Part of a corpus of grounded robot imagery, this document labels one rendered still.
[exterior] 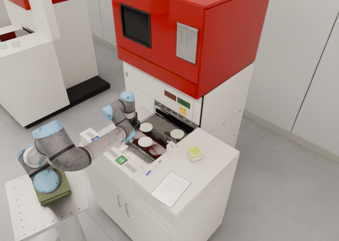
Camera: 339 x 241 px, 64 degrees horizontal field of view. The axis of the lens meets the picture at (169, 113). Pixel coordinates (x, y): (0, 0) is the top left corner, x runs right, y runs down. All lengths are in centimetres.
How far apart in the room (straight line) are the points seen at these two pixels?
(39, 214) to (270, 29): 260
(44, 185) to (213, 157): 98
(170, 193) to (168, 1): 108
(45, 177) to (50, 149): 40
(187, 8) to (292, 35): 165
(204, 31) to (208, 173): 82
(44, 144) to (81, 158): 16
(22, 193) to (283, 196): 224
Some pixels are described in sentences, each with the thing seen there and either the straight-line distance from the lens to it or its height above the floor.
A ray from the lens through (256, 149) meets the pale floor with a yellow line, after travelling 329.
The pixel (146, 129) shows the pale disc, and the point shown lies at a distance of 203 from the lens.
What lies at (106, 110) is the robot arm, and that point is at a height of 138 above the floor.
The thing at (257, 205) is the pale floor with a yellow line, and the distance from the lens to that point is 282.
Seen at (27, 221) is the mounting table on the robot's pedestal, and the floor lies 82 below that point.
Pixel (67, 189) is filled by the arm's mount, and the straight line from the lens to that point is 182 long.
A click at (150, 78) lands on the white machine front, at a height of 115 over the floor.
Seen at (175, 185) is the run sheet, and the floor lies 97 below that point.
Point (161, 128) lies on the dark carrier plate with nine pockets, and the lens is 204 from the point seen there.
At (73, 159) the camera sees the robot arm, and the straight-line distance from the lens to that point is 120.
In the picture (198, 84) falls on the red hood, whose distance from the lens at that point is 171.
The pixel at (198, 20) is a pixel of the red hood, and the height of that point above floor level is 173.
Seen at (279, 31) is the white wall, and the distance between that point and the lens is 307.
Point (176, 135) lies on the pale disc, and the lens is 198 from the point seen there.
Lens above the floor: 227
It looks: 39 degrees down
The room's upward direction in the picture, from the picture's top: 1 degrees clockwise
